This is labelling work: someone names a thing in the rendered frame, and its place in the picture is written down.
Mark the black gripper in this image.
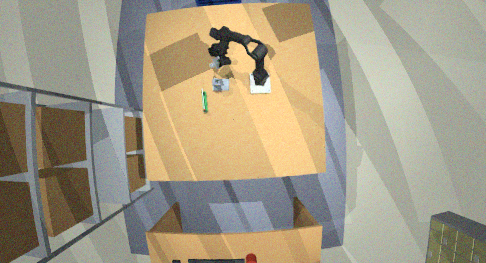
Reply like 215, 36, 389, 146
211, 43, 231, 67

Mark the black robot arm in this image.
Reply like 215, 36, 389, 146
208, 26, 269, 87

